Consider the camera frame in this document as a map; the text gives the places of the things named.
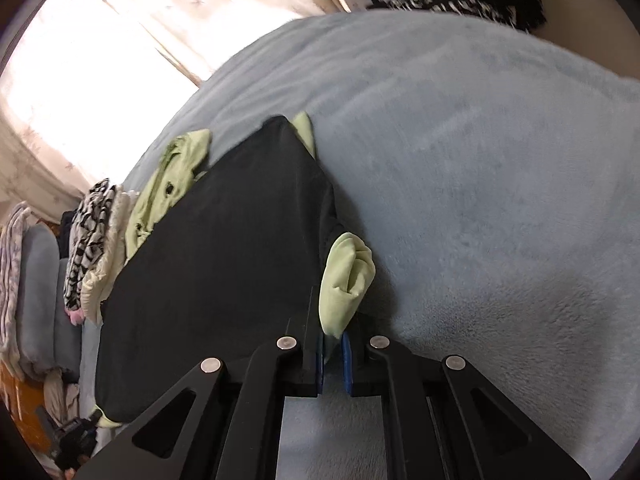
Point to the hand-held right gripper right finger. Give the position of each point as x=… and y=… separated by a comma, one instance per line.
x=348, y=366

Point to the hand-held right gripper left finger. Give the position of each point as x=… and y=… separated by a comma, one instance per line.
x=319, y=362

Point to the light green and black jacket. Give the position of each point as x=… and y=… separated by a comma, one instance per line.
x=225, y=260

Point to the blue fleece blanket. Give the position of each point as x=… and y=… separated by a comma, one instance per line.
x=475, y=185

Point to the cream quilted garment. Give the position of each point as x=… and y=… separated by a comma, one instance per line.
x=107, y=270

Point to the pink cloth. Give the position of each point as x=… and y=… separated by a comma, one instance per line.
x=76, y=316

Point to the dark object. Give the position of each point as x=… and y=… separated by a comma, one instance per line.
x=75, y=442

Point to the beige crumpled cloth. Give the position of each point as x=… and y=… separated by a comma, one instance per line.
x=60, y=395

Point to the black and white patterned cloth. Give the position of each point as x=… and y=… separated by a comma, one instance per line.
x=87, y=240

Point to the blue cushion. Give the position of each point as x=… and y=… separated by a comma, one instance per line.
x=45, y=300

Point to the grey striped cloth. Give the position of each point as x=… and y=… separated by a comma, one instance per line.
x=10, y=285

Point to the black and white leopard cloth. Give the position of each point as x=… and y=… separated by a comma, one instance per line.
x=450, y=5

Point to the light floral curtain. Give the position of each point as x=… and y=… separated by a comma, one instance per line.
x=125, y=35

